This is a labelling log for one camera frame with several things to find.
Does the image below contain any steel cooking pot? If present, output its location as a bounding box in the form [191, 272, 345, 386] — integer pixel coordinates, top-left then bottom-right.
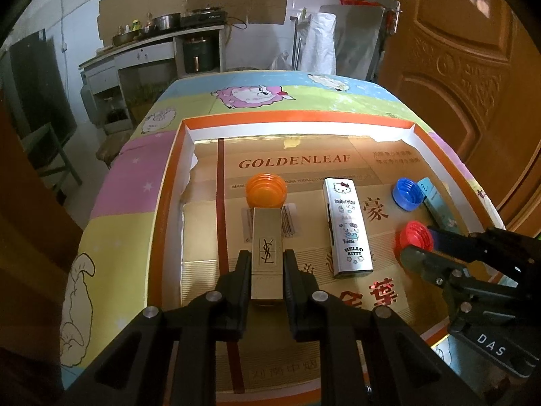
[152, 15, 182, 31]

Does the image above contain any shallow cardboard box tray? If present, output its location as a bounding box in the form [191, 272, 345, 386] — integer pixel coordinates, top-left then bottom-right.
[146, 112, 505, 406]

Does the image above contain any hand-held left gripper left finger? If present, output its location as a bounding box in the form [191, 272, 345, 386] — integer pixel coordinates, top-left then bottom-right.
[55, 249, 254, 406]

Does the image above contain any white woven sack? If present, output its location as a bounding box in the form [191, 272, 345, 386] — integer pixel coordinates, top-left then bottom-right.
[302, 12, 336, 74]

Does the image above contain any metal door handle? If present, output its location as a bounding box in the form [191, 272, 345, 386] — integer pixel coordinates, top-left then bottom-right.
[384, 2, 402, 35]

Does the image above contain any blue bottle cap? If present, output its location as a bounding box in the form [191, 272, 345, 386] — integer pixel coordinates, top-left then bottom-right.
[392, 178, 423, 211]

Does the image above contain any brown wooden door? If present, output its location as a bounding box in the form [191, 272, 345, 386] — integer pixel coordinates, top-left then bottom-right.
[376, 0, 541, 238]

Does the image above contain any wooden stool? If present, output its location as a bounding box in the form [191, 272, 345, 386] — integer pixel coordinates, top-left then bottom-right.
[96, 129, 134, 167]

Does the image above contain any black gas stove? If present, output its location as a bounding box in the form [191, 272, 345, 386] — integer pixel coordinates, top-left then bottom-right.
[181, 7, 228, 26]

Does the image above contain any dark leaning panel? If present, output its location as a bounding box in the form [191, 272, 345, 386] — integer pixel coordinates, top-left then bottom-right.
[8, 29, 77, 153]

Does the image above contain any cartoon sheep print tablecloth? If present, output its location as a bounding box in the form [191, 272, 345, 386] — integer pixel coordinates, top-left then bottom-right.
[59, 70, 508, 394]

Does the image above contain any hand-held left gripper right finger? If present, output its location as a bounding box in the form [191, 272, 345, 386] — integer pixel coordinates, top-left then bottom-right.
[282, 249, 466, 406]

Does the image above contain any white cartoon print case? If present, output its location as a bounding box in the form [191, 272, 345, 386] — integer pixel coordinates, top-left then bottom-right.
[322, 176, 374, 279]

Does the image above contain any brown cardboard wall lining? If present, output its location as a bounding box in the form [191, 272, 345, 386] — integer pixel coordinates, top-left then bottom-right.
[98, 0, 290, 43]

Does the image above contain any white kitchen counter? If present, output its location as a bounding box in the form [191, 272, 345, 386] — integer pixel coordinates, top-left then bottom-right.
[78, 23, 225, 106]

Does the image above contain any orange bottle cap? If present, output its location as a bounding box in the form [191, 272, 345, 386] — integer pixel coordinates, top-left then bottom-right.
[246, 173, 287, 209]

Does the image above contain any gold lipstick box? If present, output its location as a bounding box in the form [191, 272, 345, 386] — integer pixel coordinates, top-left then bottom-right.
[250, 207, 283, 301]

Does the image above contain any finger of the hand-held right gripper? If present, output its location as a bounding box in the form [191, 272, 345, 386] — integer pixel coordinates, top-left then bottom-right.
[427, 227, 508, 264]
[400, 245, 466, 293]

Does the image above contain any red bottle cap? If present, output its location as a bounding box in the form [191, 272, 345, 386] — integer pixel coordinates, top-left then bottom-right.
[395, 221, 434, 258]

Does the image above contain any teal and white small box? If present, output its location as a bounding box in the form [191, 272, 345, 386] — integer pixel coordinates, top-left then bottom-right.
[420, 178, 459, 233]

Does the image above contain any dark air fryer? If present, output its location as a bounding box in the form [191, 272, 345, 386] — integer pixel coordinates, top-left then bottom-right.
[183, 36, 214, 73]

